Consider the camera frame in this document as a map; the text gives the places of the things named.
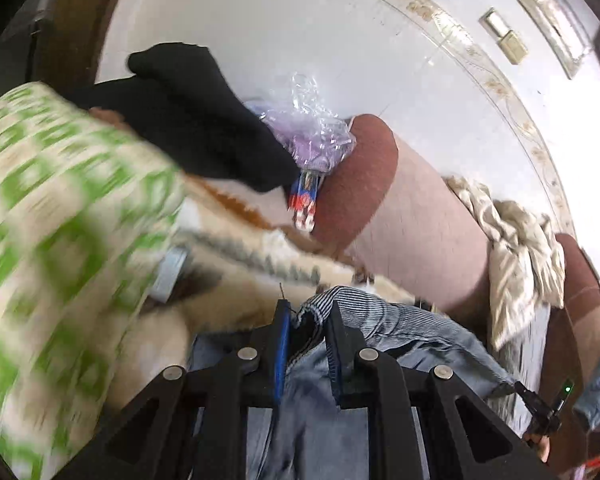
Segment green white patterned blanket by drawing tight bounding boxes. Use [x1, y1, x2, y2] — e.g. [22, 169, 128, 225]
[0, 82, 184, 479]

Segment cream crumpled cloth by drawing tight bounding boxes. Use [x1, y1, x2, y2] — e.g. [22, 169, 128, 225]
[445, 176, 566, 351]

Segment leaf pattern fleece blanket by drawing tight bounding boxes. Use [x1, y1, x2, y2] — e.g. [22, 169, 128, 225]
[96, 174, 410, 410]

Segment clear plastic bag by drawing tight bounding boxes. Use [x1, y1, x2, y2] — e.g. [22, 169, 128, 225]
[244, 73, 356, 174]

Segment black garment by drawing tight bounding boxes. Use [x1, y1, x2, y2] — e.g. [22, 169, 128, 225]
[68, 42, 300, 193]

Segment red blue snack packet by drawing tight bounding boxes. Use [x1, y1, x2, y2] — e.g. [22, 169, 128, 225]
[288, 169, 324, 233]

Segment blue denim pants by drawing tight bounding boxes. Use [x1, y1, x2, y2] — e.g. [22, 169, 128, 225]
[183, 286, 544, 479]

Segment framed wall plaque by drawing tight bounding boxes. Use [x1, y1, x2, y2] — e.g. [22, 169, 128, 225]
[518, 0, 592, 79]

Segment wall switch plate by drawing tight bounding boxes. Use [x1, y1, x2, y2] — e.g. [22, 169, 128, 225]
[479, 8, 529, 65]

